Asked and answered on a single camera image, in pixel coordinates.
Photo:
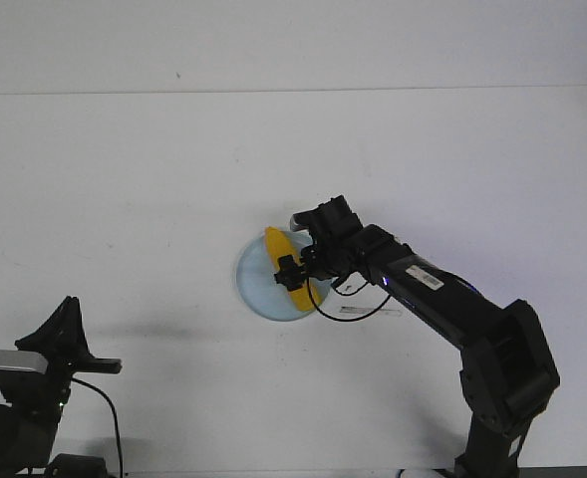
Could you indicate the yellow corn cob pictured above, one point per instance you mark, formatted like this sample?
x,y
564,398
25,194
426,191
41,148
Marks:
x,y
278,244

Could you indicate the light blue round plate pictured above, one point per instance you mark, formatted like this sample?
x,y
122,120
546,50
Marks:
x,y
255,283

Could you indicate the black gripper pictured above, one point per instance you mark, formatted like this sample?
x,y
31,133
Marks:
x,y
333,225
63,327

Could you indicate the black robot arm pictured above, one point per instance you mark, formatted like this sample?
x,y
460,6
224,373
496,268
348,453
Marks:
x,y
508,372
35,382

